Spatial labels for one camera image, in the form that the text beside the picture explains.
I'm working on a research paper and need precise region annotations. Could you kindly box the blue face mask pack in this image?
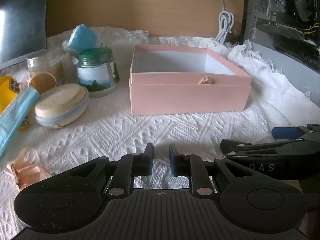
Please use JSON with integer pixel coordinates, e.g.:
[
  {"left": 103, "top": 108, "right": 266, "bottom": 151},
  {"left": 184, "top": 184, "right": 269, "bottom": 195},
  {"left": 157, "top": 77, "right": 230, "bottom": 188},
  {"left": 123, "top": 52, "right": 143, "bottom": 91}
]
[{"left": 62, "top": 24, "right": 98, "bottom": 53}]

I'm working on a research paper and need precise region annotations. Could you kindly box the yellow round pouch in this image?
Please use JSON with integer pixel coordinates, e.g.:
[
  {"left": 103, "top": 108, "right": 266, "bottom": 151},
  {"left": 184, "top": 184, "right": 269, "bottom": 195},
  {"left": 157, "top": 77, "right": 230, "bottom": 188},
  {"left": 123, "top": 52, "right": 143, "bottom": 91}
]
[{"left": 0, "top": 76, "right": 32, "bottom": 130}]

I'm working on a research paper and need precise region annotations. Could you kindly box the green lid glass jar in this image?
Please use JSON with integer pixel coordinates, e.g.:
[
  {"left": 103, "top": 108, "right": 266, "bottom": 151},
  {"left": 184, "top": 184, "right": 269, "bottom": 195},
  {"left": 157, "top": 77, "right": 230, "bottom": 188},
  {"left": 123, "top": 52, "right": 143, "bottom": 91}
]
[{"left": 77, "top": 47, "right": 120, "bottom": 98}]

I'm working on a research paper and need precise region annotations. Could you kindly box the light blue face mask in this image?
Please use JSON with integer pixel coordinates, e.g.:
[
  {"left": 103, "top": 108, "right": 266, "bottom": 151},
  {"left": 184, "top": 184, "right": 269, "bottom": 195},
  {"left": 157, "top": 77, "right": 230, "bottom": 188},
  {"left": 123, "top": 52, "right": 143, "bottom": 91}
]
[{"left": 0, "top": 87, "right": 40, "bottom": 159}]

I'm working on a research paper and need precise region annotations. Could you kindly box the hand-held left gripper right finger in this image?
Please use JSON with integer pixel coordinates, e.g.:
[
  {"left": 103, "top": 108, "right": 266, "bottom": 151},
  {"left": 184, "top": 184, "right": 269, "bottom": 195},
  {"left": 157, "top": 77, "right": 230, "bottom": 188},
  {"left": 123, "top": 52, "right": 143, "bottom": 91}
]
[{"left": 169, "top": 144, "right": 253, "bottom": 197}]

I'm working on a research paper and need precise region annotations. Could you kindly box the white coiled cable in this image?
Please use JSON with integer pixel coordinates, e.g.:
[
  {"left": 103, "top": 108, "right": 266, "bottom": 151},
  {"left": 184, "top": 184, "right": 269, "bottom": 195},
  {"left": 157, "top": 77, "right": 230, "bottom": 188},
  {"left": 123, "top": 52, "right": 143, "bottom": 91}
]
[{"left": 209, "top": 0, "right": 235, "bottom": 43}]

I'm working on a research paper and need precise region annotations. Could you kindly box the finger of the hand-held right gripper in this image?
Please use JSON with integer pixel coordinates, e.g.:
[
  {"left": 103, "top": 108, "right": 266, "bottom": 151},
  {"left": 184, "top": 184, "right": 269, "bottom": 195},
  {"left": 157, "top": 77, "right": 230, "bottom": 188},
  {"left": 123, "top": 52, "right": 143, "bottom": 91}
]
[
  {"left": 220, "top": 139, "right": 320, "bottom": 159},
  {"left": 271, "top": 124, "right": 320, "bottom": 142}
]

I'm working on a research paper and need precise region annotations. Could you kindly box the beige round case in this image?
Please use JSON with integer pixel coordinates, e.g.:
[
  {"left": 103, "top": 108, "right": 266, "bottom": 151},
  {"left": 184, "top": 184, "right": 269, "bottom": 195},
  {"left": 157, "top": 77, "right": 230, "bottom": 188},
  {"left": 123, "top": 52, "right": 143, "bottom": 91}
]
[{"left": 32, "top": 83, "right": 90, "bottom": 130}]

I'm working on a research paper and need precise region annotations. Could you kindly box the pink ribbon bow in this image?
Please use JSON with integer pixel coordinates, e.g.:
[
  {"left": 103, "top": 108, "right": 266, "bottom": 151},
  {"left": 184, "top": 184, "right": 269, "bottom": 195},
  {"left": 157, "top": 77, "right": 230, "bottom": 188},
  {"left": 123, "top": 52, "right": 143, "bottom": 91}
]
[{"left": 4, "top": 147, "right": 49, "bottom": 193}]

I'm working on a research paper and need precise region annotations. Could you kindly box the white crocheted cloth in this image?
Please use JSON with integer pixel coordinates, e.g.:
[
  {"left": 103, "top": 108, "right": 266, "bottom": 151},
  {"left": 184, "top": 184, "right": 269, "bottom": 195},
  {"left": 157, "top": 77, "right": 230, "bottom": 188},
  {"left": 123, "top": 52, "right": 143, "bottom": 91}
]
[{"left": 0, "top": 26, "right": 320, "bottom": 230}]

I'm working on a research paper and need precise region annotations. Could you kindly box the dark monitor screen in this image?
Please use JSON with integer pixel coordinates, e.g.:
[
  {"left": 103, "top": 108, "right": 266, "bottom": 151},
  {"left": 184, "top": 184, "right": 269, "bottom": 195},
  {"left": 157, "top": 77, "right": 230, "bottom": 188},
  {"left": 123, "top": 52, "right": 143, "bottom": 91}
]
[{"left": 0, "top": 0, "right": 49, "bottom": 69}]

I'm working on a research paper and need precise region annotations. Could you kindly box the computer tower case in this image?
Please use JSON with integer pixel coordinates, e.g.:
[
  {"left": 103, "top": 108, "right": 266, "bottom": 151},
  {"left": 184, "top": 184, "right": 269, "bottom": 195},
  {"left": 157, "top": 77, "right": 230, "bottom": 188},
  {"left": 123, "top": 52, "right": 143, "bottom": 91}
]
[{"left": 242, "top": 0, "right": 320, "bottom": 78}]

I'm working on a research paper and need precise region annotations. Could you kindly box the pink cardboard box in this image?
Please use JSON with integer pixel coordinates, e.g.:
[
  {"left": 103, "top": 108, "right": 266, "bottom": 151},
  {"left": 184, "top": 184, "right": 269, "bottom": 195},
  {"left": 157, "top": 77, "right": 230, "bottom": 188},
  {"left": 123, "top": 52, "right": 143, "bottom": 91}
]
[{"left": 129, "top": 45, "right": 252, "bottom": 116}]

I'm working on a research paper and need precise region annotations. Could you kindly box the clear jar with beige label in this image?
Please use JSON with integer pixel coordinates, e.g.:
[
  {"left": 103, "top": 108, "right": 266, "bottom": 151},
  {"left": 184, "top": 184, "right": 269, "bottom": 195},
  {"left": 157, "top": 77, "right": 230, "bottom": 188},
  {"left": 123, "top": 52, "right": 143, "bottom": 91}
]
[{"left": 26, "top": 51, "right": 64, "bottom": 85}]

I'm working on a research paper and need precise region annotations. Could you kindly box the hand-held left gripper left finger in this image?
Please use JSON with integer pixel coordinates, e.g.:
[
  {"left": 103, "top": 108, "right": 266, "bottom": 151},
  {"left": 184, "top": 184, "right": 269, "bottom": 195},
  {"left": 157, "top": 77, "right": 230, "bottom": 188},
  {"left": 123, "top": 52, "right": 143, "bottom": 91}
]
[{"left": 62, "top": 142, "right": 154, "bottom": 197}]

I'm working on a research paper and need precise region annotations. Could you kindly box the cotton swabs pack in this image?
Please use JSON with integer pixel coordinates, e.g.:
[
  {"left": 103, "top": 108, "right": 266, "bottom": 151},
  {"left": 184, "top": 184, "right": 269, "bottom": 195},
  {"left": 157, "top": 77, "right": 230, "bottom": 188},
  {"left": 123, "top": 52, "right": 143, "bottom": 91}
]
[{"left": 61, "top": 50, "right": 79, "bottom": 84}]

